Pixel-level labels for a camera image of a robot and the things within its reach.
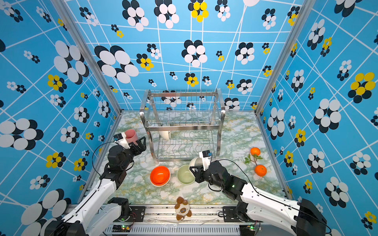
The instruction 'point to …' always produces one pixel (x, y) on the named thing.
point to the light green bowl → (184, 175)
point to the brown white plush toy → (182, 208)
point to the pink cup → (131, 136)
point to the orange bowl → (160, 176)
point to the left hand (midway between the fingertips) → (141, 138)
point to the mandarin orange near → (261, 170)
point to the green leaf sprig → (248, 160)
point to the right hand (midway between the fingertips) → (192, 168)
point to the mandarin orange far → (255, 150)
